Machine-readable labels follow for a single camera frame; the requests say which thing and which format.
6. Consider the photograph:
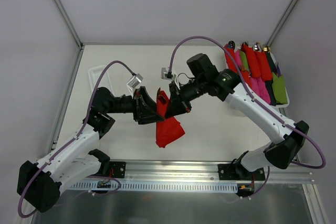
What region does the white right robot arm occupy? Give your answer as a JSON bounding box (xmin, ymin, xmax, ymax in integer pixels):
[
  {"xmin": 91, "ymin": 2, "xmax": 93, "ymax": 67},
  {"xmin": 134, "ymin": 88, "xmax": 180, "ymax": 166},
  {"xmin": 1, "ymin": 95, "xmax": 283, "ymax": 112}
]
[{"xmin": 165, "ymin": 54, "xmax": 309, "ymax": 180}]

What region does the right frame post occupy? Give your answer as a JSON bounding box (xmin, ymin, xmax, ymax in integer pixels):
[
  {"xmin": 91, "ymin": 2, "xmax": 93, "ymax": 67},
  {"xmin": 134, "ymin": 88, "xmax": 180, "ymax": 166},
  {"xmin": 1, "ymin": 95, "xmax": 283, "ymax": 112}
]
[{"xmin": 266, "ymin": 0, "xmax": 300, "ymax": 46}]

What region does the copper knife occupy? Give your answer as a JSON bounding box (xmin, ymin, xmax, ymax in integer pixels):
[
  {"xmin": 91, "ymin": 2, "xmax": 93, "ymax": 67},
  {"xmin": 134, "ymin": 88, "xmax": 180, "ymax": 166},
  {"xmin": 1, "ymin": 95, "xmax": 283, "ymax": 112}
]
[{"xmin": 156, "ymin": 88, "xmax": 161, "ymax": 97}]

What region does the left frame post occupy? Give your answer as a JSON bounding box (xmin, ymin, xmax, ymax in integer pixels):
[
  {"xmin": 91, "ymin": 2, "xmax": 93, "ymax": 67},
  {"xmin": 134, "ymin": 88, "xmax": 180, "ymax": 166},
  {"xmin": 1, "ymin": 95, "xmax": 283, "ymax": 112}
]
[{"xmin": 52, "ymin": 0, "xmax": 83, "ymax": 50}]

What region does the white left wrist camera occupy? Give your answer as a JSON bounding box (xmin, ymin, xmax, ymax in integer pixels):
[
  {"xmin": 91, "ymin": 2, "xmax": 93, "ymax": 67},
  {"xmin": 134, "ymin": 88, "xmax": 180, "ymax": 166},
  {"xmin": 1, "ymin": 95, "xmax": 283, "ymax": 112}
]
[{"xmin": 127, "ymin": 73, "xmax": 143, "ymax": 95}]

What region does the black rolled napkin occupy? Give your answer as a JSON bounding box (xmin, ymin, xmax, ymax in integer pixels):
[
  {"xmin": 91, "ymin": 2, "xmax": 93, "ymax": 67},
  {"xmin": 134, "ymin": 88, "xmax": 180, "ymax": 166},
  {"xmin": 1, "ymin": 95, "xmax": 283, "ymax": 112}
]
[{"xmin": 265, "ymin": 52, "xmax": 280, "ymax": 106}]

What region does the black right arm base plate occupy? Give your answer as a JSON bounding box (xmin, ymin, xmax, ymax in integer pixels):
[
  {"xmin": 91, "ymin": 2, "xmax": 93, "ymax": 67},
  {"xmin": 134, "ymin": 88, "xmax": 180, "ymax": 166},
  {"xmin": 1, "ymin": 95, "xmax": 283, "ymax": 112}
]
[{"xmin": 217, "ymin": 163, "xmax": 266, "ymax": 181}]

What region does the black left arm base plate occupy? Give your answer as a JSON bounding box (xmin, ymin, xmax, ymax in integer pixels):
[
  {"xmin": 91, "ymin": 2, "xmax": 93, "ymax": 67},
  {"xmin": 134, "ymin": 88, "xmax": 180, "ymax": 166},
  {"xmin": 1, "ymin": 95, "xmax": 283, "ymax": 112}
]
[{"xmin": 106, "ymin": 161, "xmax": 127, "ymax": 178}]

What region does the white perforated utensil basket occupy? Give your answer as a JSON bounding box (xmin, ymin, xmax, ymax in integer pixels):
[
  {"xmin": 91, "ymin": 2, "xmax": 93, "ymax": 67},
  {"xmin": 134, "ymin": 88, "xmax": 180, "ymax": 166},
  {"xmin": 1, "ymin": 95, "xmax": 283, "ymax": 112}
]
[{"xmin": 88, "ymin": 65, "xmax": 114, "ymax": 94}]

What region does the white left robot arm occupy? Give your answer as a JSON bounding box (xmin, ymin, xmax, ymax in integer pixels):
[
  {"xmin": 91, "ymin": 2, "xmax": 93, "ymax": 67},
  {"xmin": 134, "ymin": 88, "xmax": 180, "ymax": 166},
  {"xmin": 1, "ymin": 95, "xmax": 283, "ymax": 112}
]
[{"xmin": 17, "ymin": 87, "xmax": 164, "ymax": 218}]

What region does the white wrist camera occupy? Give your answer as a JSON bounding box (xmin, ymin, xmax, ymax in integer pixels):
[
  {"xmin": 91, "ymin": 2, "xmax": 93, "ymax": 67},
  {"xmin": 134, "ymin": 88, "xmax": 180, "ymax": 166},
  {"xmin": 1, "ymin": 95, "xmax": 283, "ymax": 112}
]
[
  {"xmin": 127, "ymin": 73, "xmax": 143, "ymax": 95},
  {"xmin": 161, "ymin": 67, "xmax": 177, "ymax": 82}
]

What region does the red rolled napkin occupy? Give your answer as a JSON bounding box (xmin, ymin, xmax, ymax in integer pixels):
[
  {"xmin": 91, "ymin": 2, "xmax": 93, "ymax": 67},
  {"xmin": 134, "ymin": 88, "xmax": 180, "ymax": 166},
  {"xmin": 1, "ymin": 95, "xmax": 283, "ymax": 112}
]
[{"xmin": 224, "ymin": 44, "xmax": 271, "ymax": 82}]

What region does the green rolled napkin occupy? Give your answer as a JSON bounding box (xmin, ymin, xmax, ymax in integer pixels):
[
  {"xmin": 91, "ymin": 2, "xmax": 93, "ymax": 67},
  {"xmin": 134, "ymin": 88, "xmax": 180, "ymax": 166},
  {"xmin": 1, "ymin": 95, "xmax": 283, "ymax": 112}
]
[{"xmin": 272, "ymin": 73, "xmax": 288, "ymax": 104}]

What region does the white slotted cable duct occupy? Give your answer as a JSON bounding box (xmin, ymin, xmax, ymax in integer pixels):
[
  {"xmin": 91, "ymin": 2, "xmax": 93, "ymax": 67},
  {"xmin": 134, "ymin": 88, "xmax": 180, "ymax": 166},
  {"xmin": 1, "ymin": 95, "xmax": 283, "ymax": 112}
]
[{"xmin": 70, "ymin": 180, "xmax": 238, "ymax": 194}]

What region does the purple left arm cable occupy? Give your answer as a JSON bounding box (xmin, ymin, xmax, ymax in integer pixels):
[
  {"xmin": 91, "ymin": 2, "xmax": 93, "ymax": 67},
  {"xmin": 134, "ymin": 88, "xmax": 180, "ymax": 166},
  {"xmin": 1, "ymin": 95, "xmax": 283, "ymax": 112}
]
[{"xmin": 17, "ymin": 60, "xmax": 136, "ymax": 219}]

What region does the white tray of rolled napkins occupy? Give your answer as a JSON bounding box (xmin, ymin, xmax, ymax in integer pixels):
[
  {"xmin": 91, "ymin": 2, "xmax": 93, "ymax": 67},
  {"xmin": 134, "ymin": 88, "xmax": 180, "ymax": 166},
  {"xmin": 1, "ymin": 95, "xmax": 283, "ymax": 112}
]
[{"xmin": 224, "ymin": 41, "xmax": 289, "ymax": 108}]

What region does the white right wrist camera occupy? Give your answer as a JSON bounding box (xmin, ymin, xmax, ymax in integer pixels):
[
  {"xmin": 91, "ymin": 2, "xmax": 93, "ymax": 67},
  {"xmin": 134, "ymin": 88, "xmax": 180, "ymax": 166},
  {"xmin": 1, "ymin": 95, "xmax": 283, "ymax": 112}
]
[{"xmin": 161, "ymin": 67, "xmax": 177, "ymax": 82}]

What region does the red paper napkin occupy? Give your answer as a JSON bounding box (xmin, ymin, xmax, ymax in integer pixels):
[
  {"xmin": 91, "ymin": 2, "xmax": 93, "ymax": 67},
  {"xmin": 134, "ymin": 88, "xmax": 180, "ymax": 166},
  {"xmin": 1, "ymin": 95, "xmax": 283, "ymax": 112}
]
[{"xmin": 155, "ymin": 90, "xmax": 185, "ymax": 148}]

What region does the frame post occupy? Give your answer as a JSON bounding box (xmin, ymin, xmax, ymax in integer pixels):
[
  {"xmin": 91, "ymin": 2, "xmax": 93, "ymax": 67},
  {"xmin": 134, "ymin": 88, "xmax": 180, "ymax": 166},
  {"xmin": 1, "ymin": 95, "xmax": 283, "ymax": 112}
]
[
  {"xmin": 52, "ymin": 0, "xmax": 83, "ymax": 50},
  {"xmin": 266, "ymin": 0, "xmax": 300, "ymax": 46}
]

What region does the aluminium front rail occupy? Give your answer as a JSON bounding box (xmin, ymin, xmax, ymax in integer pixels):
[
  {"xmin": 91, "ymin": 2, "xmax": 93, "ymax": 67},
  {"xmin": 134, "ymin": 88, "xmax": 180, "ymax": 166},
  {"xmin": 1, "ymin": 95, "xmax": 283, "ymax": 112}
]
[{"xmin": 60, "ymin": 157, "xmax": 316, "ymax": 184}]

